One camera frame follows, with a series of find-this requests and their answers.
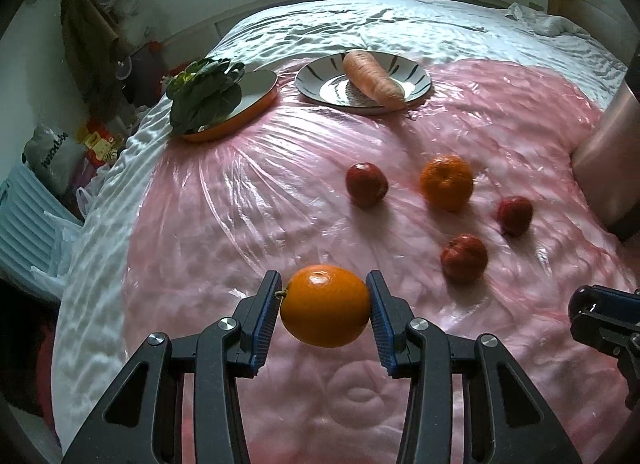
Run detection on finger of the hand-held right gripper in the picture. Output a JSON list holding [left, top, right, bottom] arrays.
[[569, 285, 640, 317], [570, 311, 640, 360]]

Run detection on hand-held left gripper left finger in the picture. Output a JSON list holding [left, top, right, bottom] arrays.
[[61, 270, 282, 464]]

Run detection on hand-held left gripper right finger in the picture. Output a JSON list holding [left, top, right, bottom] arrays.
[[366, 270, 583, 464]]

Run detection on orange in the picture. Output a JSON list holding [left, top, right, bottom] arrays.
[[419, 155, 474, 212], [279, 265, 372, 349]]

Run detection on red apple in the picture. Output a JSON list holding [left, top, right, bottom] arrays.
[[496, 196, 533, 237], [440, 234, 489, 286], [345, 162, 389, 209]]

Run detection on pink plastic sheet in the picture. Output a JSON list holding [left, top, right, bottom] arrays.
[[122, 58, 640, 464]]

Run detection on white plastic bag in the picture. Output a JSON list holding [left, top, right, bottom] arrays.
[[75, 166, 108, 217], [30, 211, 83, 290]]

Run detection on orange plate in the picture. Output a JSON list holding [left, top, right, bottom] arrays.
[[180, 70, 279, 143]]

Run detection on green leafy vegetable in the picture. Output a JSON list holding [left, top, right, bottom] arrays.
[[166, 58, 246, 136]]

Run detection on striped plate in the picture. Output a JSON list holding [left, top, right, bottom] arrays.
[[295, 51, 432, 112]]

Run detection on yellow boxes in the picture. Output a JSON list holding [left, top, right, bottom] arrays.
[[75, 119, 121, 165]]

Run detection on carrot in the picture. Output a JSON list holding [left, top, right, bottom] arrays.
[[342, 50, 407, 111]]

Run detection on light blue plastic chair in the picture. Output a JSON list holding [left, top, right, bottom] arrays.
[[0, 164, 83, 290]]

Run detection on grey printed bag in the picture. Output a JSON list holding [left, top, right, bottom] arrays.
[[22, 124, 76, 195]]

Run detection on dark purple suitcase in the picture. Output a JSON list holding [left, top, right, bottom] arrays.
[[130, 44, 163, 105]]

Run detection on white crumpled pillow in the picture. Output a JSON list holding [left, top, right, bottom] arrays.
[[505, 1, 596, 37]]

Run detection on wooden headboard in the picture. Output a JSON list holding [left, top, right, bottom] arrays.
[[547, 0, 640, 70]]

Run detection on brown hanging coat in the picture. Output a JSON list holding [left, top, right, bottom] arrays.
[[60, 0, 123, 105]]

